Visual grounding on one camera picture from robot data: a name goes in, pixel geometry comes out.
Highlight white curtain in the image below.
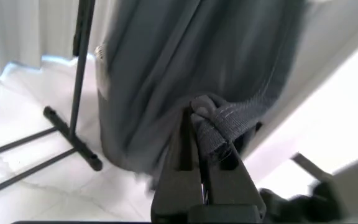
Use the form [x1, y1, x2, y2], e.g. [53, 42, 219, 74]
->
[0, 0, 119, 75]

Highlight white laundry basket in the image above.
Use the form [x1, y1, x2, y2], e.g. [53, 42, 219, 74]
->
[93, 43, 109, 103]

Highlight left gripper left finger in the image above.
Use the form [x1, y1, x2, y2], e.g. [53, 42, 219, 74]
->
[150, 106, 204, 224]

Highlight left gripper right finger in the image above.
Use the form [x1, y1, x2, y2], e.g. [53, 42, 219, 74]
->
[198, 144, 267, 220]

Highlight dark grey long-sleeved shirt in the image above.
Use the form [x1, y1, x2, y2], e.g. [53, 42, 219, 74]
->
[96, 0, 307, 187]

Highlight black clothes rack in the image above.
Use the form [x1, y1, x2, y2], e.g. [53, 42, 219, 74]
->
[0, 0, 104, 200]

